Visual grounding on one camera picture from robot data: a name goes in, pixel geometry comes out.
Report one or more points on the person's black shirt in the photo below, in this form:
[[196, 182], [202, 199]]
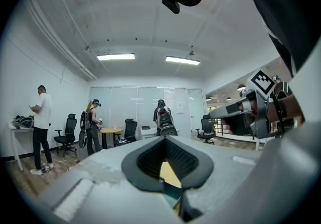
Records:
[[288, 4]]

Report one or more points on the person's right hand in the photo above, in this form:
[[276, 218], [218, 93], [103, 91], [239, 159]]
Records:
[[254, 108]]

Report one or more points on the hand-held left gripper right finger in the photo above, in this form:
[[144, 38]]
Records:
[[225, 162]]

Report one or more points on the white ceiling pipes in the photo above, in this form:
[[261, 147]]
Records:
[[62, 42]]

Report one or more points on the black and white backpack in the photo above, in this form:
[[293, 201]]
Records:
[[163, 118]]

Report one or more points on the black bags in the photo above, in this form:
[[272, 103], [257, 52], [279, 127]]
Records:
[[23, 121]]

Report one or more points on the long ceiling light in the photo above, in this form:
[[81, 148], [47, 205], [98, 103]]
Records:
[[182, 60], [116, 56]]

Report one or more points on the dark teal box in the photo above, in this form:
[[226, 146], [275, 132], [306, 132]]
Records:
[[173, 198]]

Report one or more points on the small black case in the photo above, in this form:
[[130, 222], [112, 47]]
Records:
[[145, 127]]

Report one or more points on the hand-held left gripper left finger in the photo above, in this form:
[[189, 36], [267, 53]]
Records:
[[100, 172]]

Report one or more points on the black office chair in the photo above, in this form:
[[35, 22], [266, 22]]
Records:
[[206, 127], [130, 130], [69, 130]]

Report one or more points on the round wooden table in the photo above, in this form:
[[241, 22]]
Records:
[[110, 130]]

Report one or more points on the person's right forearm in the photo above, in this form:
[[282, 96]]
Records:
[[293, 107]]

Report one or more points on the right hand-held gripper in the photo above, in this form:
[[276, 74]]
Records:
[[260, 82]]

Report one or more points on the black head camera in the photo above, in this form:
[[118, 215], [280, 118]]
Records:
[[171, 4]]

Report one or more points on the white desk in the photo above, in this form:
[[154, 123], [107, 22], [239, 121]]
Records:
[[150, 132], [18, 128]]

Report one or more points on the white paper notice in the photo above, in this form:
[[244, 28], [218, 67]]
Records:
[[180, 108]]

